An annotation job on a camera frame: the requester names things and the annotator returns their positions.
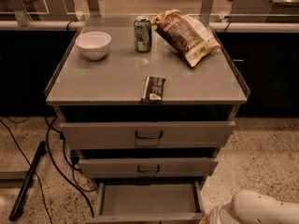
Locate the grey bottom drawer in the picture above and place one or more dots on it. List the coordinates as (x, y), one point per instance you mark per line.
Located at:
(148, 201)

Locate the grey drawer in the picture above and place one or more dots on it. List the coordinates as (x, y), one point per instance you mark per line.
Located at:
(148, 162)
(148, 201)
(147, 126)

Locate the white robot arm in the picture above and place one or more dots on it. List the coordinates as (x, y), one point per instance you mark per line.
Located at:
(251, 207)

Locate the grey middle drawer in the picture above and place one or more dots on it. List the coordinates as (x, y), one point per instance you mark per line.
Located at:
(148, 162)

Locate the grey drawer cabinet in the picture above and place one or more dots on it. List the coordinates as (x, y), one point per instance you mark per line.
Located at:
(119, 78)

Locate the grey top drawer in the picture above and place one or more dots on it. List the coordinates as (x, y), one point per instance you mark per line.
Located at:
(147, 126)

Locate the dark snack bar wrapper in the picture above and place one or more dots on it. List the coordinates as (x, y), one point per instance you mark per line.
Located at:
(153, 90)

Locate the blue plug adapter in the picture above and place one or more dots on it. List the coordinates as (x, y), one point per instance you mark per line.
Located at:
(74, 156)

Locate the brown chip bag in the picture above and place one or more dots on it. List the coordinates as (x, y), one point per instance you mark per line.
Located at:
(187, 35)

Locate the black bar on floor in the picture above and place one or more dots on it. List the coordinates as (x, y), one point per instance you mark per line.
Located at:
(17, 207)

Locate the green soda can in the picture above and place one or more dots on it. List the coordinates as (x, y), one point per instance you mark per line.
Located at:
(142, 33)

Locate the grey background desk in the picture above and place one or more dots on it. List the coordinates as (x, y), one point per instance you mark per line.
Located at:
(265, 11)

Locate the white ceramic bowl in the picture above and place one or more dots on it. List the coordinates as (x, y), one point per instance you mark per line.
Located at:
(94, 45)

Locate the white horizontal rail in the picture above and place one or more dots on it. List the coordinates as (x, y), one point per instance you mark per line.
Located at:
(221, 27)

